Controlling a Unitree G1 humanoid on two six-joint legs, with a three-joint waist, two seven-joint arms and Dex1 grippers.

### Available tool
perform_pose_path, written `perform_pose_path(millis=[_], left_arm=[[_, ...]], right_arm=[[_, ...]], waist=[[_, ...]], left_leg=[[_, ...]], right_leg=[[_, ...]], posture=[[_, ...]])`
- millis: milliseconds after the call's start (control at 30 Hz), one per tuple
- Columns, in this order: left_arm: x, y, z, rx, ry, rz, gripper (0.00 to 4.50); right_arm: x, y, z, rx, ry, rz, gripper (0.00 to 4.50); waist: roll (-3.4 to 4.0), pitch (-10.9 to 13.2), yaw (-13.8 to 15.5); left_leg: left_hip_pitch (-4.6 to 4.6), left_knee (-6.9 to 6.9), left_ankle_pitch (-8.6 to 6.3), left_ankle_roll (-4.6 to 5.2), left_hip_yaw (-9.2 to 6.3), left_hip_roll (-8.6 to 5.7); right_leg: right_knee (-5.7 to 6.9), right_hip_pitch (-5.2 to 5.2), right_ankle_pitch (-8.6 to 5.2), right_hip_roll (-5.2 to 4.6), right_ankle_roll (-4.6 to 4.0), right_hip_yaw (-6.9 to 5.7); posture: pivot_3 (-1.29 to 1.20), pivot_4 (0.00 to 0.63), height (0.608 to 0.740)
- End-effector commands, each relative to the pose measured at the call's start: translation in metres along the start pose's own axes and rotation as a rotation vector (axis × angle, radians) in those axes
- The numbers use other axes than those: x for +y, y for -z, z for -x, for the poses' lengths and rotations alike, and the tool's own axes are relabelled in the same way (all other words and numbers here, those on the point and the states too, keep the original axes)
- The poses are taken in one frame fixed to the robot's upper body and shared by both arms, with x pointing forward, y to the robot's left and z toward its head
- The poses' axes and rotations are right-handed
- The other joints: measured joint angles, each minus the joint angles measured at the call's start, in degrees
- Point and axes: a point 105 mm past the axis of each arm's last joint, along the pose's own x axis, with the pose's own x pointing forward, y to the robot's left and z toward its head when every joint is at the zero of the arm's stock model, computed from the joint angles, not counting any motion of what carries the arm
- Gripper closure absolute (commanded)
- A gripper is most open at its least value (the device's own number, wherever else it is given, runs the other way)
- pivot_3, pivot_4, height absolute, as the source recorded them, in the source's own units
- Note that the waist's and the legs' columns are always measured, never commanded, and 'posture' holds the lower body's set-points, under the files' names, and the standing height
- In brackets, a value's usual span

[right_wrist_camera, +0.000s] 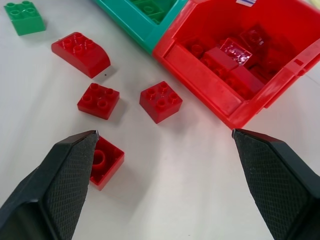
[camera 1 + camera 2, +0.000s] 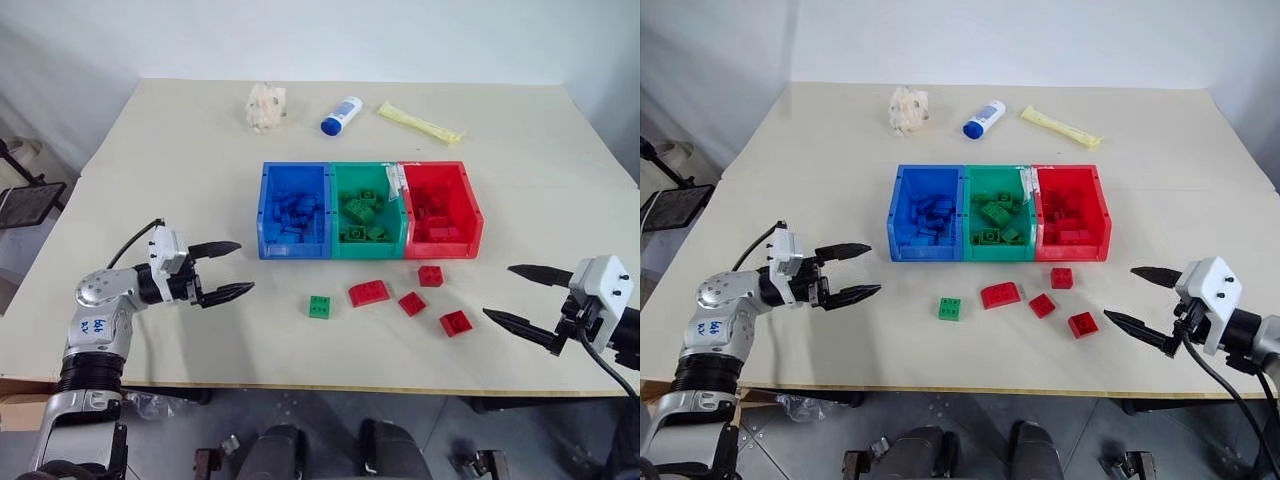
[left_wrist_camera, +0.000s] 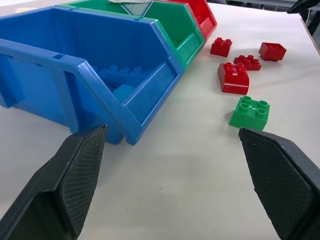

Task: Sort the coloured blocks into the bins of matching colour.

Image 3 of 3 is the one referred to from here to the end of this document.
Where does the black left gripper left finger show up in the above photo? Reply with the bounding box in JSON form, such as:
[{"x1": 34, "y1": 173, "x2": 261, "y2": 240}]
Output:
[{"x1": 0, "y1": 124, "x2": 109, "y2": 240}]

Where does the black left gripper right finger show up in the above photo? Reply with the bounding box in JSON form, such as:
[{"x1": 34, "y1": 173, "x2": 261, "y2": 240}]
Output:
[{"x1": 238, "y1": 127, "x2": 320, "y2": 240}]

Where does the green square toy brick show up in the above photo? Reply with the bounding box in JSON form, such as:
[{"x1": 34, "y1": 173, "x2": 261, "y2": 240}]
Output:
[{"x1": 228, "y1": 95, "x2": 271, "y2": 132}]

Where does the light blue toy brick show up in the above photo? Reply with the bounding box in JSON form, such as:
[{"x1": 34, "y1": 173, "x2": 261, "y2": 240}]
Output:
[{"x1": 111, "y1": 84, "x2": 137, "y2": 103}]

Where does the red curved toy brick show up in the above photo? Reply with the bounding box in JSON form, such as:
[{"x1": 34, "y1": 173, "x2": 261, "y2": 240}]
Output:
[{"x1": 217, "y1": 61, "x2": 251, "y2": 95}]

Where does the blue long toy brick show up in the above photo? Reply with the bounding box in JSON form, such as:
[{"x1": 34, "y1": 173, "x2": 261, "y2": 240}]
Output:
[{"x1": 92, "y1": 64, "x2": 154, "y2": 85}]

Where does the red flat toy brick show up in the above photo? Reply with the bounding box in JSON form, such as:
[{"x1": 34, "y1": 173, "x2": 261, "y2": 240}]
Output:
[{"x1": 233, "y1": 54, "x2": 263, "y2": 72}]

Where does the red upturned toy brick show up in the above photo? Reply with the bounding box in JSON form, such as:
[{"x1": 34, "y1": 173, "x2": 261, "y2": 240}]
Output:
[{"x1": 258, "y1": 41, "x2": 287, "y2": 62}]

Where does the blue plastic storage bin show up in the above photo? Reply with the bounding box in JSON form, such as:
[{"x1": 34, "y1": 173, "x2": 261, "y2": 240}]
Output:
[{"x1": 0, "y1": 6, "x2": 185, "y2": 146}]

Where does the red square toy brick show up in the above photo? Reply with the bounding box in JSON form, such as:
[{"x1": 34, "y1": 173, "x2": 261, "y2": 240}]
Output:
[{"x1": 209, "y1": 37, "x2": 233, "y2": 56}]

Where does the black object at table edge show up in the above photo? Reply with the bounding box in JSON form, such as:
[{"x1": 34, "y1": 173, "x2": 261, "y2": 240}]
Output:
[{"x1": 286, "y1": 0, "x2": 320, "y2": 15}]

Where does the red plastic storage bin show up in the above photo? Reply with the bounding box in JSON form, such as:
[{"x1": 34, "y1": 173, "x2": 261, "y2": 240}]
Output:
[{"x1": 162, "y1": 0, "x2": 218, "y2": 41}]

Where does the green plastic storage bin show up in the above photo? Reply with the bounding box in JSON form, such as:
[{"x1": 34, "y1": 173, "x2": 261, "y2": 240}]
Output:
[{"x1": 54, "y1": 0, "x2": 206, "y2": 71}]

